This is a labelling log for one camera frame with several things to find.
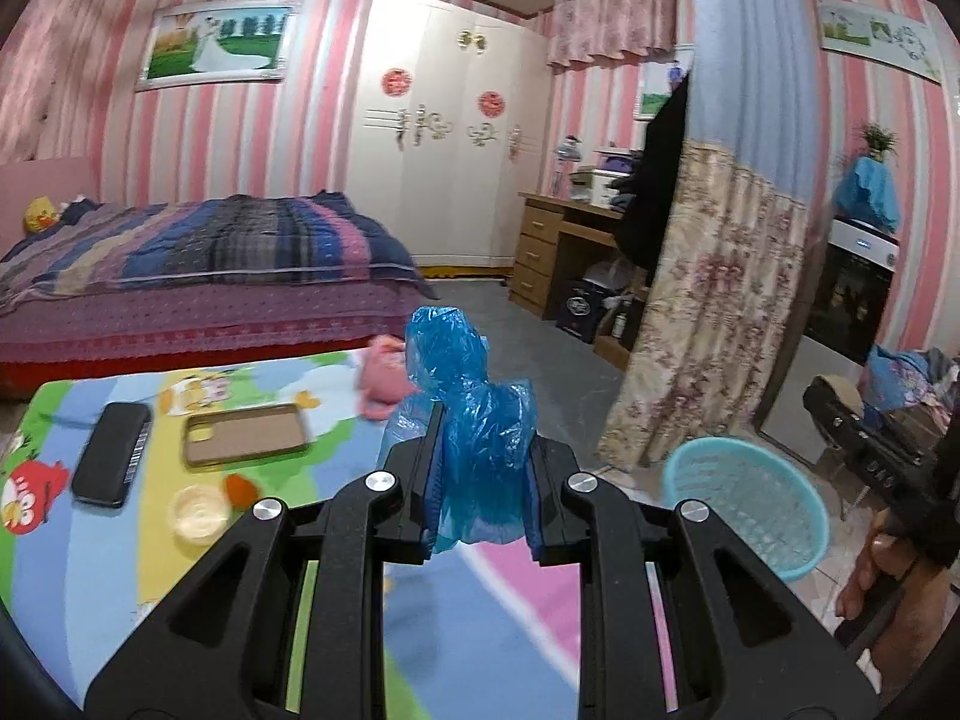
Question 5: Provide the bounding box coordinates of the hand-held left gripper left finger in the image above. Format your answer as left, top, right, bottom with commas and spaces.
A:
82, 401, 451, 720

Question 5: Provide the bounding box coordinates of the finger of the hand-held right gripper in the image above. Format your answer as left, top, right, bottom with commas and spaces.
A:
802, 379, 929, 464

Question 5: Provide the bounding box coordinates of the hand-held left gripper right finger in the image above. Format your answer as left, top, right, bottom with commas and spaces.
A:
525, 439, 878, 720

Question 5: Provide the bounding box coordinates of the blue plastic bag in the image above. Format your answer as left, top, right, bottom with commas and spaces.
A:
382, 305, 537, 552

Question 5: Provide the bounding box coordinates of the teal plastic mesh basket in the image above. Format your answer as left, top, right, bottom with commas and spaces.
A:
660, 436, 830, 582

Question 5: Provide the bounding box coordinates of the person's right forearm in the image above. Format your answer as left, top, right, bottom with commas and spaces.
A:
874, 566, 953, 698

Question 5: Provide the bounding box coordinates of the person's right hand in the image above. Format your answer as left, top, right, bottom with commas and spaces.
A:
835, 521, 921, 625

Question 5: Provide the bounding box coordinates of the blue floral cloth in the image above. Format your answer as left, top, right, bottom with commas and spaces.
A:
859, 345, 938, 410

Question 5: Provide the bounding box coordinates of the grey cloth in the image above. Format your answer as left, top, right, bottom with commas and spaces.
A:
922, 345, 960, 406

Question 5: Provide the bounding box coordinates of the pink pig toy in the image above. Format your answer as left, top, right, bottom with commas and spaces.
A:
358, 334, 422, 422

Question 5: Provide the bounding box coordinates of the water dispenser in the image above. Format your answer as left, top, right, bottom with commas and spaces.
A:
757, 214, 901, 466

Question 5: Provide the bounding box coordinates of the tan phone case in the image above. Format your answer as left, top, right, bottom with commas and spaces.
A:
184, 403, 310, 470

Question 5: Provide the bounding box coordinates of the dark cardboard box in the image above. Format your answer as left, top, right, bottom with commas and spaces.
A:
556, 277, 610, 342

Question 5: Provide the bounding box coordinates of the blue floral curtain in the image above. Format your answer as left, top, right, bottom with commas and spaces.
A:
596, 0, 818, 470

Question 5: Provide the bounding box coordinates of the blue cloth cover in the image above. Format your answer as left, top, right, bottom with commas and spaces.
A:
832, 154, 901, 233

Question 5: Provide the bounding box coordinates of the white round lid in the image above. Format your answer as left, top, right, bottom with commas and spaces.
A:
169, 485, 230, 541

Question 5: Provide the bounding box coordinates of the white plastic bag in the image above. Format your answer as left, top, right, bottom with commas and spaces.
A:
581, 259, 638, 297

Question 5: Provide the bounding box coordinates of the wooden desk with drawers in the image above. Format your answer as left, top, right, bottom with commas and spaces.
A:
510, 193, 653, 372

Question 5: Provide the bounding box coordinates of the small potted plant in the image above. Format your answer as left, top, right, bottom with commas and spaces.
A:
859, 122, 901, 162

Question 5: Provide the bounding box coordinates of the white wardrobe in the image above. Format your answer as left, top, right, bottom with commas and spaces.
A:
351, 0, 556, 271

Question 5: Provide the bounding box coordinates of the bed with purple sheet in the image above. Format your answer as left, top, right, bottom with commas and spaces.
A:
0, 157, 436, 398

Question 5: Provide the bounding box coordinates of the black hanging garment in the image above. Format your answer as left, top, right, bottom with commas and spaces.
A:
615, 75, 691, 275

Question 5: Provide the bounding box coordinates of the blue plaid quilt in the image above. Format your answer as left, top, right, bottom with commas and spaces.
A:
0, 191, 421, 301

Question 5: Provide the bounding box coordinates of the white box on desk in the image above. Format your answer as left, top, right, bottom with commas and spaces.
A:
570, 165, 638, 207

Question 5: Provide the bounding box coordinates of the black smartphone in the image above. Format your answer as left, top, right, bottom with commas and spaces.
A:
71, 403, 153, 509

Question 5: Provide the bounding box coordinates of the desk lamp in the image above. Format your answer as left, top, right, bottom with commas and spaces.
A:
551, 136, 586, 200

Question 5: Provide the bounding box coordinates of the pink valance curtain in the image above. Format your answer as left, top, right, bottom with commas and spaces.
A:
546, 0, 680, 68

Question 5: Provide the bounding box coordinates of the yellow duck plush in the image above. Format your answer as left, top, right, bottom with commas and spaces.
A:
22, 197, 62, 233

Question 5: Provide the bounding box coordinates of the small wall picture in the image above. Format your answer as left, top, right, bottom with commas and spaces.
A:
634, 45, 695, 121

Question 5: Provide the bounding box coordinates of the wall picture with clock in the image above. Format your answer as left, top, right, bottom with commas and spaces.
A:
814, 0, 946, 83

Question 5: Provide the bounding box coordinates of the framed wedding wall picture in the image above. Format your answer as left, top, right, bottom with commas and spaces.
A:
135, 0, 301, 92

